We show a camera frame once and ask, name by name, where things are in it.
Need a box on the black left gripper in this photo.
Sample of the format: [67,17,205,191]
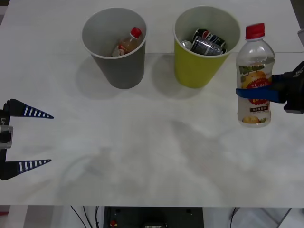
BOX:
[0,98,55,181]

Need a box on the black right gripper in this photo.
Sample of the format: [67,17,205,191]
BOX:
[235,61,304,114]

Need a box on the clear bottle yellow red label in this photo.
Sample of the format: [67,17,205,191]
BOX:
[236,22,276,128]

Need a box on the black and grey can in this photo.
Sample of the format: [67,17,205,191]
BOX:
[190,36,228,57]

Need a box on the yellow-green plastic waste bin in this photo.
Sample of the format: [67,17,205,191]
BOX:
[172,6,241,89]

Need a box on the white table leg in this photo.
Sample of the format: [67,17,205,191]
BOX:
[8,205,29,228]

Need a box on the black can red blue print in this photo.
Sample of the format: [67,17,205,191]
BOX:
[192,27,228,48]

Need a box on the grey plastic waste bin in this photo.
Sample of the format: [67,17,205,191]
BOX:
[81,7,148,90]

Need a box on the red-capped bottle with amber drink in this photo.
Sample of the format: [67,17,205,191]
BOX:
[111,27,144,57]

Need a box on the black robot torso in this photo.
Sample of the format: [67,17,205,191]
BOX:
[104,206,204,228]

